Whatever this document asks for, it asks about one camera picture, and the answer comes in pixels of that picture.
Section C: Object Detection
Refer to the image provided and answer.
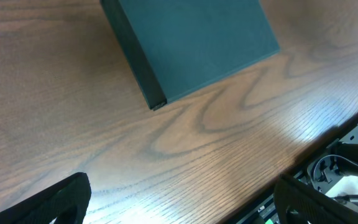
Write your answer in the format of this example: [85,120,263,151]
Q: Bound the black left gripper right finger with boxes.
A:
[273,174,358,224]

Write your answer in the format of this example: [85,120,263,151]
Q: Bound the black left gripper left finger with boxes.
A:
[0,172,91,224]

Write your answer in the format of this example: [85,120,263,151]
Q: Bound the dark green flip-lid box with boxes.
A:
[101,0,280,110]

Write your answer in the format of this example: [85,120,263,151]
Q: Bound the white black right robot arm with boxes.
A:
[331,144,358,176]

